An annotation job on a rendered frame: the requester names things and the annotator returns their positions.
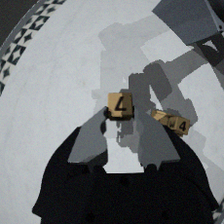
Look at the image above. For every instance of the tan wooden tray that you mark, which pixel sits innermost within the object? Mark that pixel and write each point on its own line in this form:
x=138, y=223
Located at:
x=163, y=118

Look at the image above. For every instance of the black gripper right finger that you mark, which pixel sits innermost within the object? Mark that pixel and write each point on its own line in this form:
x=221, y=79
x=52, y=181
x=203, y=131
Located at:
x=160, y=145

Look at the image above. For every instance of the tan cube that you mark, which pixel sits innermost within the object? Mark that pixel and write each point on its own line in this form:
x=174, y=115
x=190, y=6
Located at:
x=120, y=106
x=179, y=125

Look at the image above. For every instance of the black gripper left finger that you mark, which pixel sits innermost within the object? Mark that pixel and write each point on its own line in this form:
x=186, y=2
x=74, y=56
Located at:
x=83, y=149

